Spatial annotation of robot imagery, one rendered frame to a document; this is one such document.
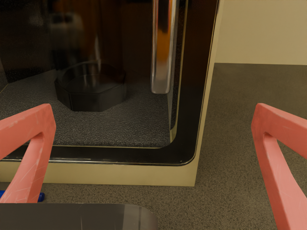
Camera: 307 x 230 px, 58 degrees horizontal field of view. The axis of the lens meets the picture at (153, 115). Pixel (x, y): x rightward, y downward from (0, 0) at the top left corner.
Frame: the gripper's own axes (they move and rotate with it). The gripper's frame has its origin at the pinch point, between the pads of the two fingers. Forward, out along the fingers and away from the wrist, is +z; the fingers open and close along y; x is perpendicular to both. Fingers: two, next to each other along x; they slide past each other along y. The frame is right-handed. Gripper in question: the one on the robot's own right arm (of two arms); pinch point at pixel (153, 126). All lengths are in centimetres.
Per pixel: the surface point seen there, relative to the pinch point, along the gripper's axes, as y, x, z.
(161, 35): -0.5, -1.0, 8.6
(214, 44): -5.7, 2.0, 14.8
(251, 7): -23, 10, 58
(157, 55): -0.3, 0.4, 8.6
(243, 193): -11.8, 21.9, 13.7
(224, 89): -15.0, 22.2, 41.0
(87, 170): 8.4, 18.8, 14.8
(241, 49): -22, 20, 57
